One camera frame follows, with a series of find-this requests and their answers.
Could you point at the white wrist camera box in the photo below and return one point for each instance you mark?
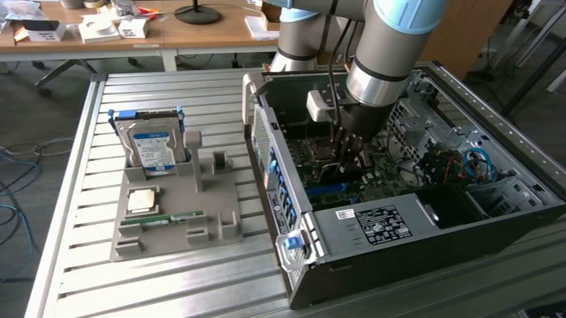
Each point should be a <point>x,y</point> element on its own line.
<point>320,106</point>

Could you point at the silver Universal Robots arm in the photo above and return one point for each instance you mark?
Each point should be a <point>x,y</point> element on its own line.
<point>397,49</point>

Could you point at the metal disk bay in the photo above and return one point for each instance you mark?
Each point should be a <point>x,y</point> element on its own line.
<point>499,198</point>

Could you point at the black desk frame leg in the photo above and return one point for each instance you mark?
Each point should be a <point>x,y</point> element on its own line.
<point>535,63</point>

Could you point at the silver CPU chip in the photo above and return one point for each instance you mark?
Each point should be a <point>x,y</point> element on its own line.
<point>141,200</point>

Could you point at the clear plastic bag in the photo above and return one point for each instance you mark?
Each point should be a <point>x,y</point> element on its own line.
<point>21,8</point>
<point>121,6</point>

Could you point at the black lamp base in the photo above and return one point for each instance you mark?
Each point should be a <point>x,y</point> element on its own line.
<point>196,16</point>

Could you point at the black open PC case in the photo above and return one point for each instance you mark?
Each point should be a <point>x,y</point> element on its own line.
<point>397,275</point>

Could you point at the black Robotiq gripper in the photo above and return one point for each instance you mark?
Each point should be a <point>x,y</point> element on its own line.
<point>364,121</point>

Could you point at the white box with black lid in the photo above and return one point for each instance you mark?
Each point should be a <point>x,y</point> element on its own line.
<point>44,34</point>

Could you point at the blue expansion slot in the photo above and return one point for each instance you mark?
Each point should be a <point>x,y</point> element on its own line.
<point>327,190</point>

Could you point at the green RAM stick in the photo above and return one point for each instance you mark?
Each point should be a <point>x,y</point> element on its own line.
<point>176,217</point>

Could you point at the wooden cabinet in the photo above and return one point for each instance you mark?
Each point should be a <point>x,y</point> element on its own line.
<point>476,33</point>

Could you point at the white tape roll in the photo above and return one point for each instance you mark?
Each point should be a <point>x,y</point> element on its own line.
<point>105,31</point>

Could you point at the hard disk with blue bracket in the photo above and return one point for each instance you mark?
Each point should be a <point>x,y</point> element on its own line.
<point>152,145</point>

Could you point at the white labelled carton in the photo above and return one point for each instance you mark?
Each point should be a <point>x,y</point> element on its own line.
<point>132,31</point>

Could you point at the green motherboard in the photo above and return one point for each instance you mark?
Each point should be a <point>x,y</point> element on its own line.
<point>388,172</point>

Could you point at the red paper packet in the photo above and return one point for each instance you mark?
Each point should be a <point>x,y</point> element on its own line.
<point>148,13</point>

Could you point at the grey power supply unit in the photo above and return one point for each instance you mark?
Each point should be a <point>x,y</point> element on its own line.
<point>335,225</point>

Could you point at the wooden desk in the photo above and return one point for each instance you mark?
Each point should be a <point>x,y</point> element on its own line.
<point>65,46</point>

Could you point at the brown cardboard box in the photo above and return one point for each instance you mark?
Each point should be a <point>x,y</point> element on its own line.
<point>269,15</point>

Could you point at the grey parts rack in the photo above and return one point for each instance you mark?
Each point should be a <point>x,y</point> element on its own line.
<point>176,198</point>

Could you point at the white flat cardboard box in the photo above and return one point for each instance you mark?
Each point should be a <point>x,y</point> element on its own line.
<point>88,39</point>

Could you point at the silver chipset heatsink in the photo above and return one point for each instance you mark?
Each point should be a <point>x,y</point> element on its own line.
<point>375,195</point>

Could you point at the grey metal cup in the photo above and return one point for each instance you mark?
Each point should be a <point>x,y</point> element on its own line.
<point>70,4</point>

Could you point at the white paper stack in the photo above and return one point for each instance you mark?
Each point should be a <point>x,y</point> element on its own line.
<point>253,30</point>

